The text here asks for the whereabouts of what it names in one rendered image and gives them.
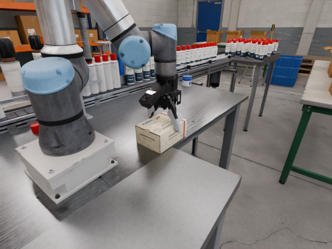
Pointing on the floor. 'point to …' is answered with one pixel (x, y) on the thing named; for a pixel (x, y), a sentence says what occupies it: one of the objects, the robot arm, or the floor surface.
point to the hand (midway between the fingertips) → (161, 127)
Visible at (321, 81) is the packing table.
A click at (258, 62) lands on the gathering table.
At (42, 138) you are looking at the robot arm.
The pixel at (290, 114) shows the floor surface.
